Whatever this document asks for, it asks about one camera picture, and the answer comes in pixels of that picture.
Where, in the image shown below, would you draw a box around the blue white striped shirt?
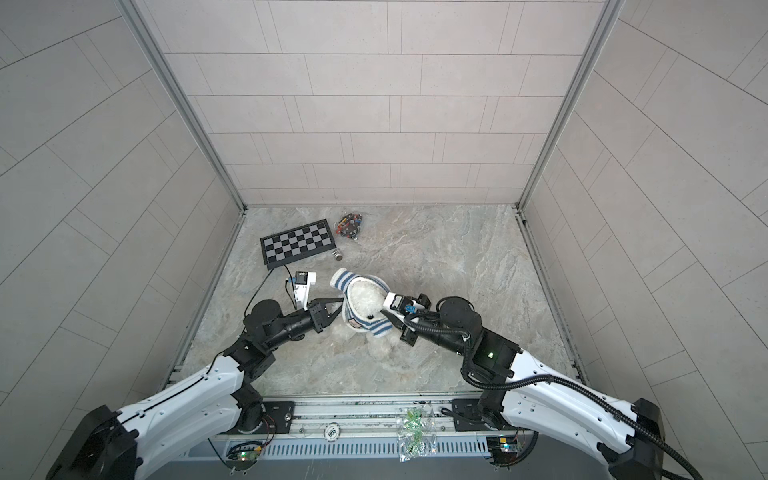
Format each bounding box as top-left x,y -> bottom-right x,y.
329,267 -> 397,337

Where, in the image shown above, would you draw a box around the white teddy bear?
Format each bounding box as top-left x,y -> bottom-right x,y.
333,277 -> 409,362

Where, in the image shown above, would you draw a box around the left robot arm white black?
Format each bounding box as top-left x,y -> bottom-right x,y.
46,298 -> 343,479

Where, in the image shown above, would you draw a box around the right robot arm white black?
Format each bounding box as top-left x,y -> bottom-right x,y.
382,293 -> 664,479

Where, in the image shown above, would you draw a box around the black white chessboard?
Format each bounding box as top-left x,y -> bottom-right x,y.
260,219 -> 336,270

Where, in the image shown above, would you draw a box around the bag of colourful small pieces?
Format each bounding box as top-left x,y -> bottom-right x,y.
335,213 -> 363,240

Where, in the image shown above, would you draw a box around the clear bag green parts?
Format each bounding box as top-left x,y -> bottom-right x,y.
397,405 -> 437,462

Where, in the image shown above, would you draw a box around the left green circuit board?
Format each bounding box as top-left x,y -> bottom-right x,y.
226,441 -> 264,471

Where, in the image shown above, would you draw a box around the green circuit board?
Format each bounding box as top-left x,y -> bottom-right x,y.
226,441 -> 264,471
486,437 -> 520,467

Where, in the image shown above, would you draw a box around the right green circuit board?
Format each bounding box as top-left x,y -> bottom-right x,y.
486,437 -> 520,467

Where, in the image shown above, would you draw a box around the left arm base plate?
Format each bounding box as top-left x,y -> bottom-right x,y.
221,401 -> 295,436

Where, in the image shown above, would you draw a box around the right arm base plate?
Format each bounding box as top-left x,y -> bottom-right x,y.
443,398 -> 516,432

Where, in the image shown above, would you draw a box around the aluminium front rail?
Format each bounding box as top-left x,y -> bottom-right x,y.
117,391 -> 622,443

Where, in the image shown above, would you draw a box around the black corrugated cable hose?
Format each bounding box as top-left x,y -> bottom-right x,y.
403,314 -> 704,480

